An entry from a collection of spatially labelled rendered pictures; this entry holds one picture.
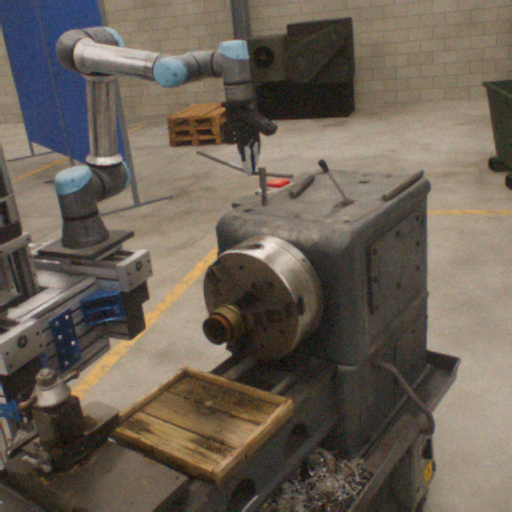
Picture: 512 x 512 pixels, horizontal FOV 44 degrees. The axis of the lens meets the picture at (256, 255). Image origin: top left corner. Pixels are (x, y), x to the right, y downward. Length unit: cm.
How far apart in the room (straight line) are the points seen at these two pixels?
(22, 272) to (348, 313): 99
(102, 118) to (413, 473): 153
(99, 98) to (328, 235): 85
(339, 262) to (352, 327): 19
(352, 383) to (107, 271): 82
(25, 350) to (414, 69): 1033
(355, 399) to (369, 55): 1006
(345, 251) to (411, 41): 999
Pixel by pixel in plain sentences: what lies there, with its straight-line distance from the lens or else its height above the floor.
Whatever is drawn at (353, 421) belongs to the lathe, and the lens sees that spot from 189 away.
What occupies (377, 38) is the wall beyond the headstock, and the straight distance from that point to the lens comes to 1159.
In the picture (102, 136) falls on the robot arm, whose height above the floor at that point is 148.
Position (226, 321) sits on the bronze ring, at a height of 110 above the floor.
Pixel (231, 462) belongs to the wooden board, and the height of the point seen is 90.
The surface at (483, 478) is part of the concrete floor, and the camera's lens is 278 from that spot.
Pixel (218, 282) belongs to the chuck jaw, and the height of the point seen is 116.
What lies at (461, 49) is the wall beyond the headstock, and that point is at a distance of 1149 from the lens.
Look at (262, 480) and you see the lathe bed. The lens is 164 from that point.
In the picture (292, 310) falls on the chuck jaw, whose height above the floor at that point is 110.
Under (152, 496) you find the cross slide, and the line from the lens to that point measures 130.
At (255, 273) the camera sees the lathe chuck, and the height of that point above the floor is 118.
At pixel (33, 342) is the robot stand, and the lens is 174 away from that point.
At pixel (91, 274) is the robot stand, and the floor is 107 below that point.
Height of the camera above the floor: 181
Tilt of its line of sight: 21 degrees down
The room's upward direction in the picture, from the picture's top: 6 degrees counter-clockwise
